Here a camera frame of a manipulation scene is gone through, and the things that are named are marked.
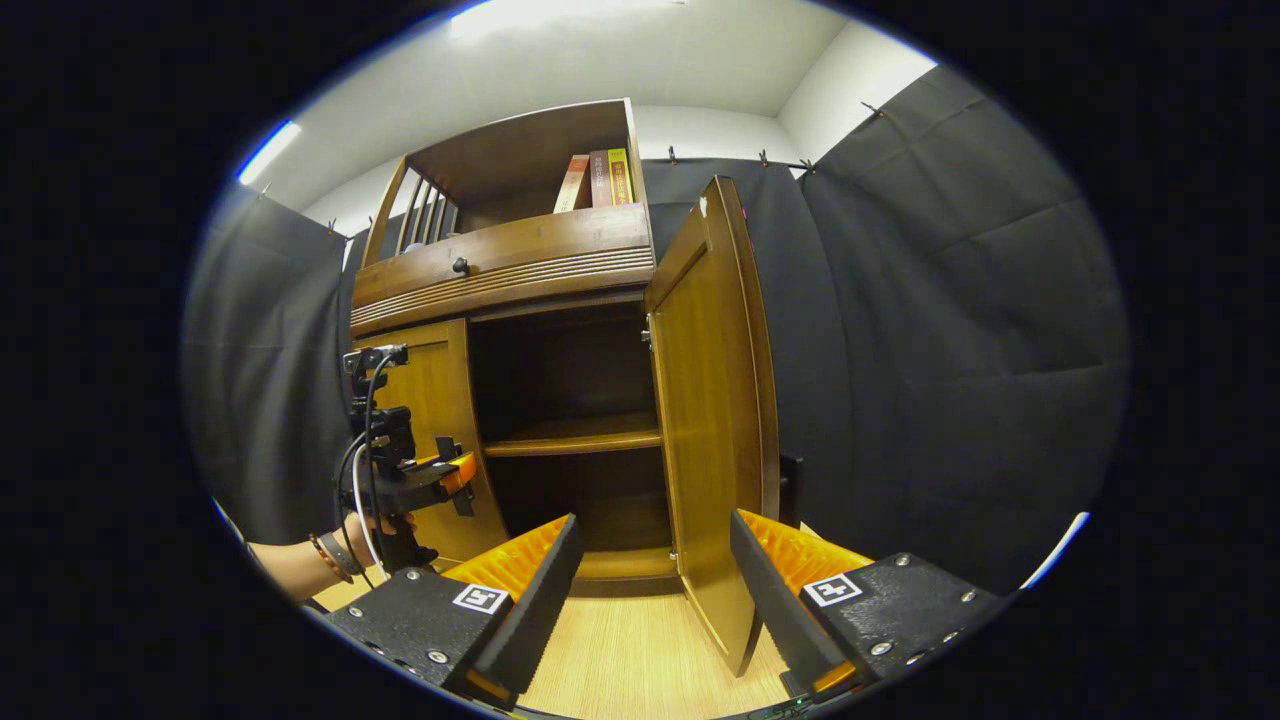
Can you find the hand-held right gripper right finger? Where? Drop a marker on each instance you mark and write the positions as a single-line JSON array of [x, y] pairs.
[[775, 610]]

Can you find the large ceiling light panel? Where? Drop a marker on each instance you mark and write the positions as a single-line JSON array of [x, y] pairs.
[[560, 15]]

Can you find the black backdrop cloth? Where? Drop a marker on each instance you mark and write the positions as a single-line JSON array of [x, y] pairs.
[[950, 350]]

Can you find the small ceiling light panel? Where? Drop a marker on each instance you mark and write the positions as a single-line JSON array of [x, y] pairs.
[[268, 153]]

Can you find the wooden double-door shoe cabinet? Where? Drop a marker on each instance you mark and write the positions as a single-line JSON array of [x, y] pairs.
[[500, 285]]

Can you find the dark brown book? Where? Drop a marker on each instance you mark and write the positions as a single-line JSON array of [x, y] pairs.
[[600, 180]]

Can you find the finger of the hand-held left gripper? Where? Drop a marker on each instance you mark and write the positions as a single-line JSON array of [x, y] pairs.
[[435, 460], [460, 478]]

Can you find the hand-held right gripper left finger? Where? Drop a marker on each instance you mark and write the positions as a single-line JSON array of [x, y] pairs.
[[535, 610]]

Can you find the beige red book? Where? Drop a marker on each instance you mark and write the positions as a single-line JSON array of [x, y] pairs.
[[572, 185]]

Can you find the wooden shoe cabinet door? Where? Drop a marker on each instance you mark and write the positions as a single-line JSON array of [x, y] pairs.
[[440, 390], [710, 400]]

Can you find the black wristband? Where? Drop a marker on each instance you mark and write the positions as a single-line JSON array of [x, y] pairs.
[[342, 555]]

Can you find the wooden inner shelf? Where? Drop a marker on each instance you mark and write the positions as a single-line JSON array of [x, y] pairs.
[[580, 435]]

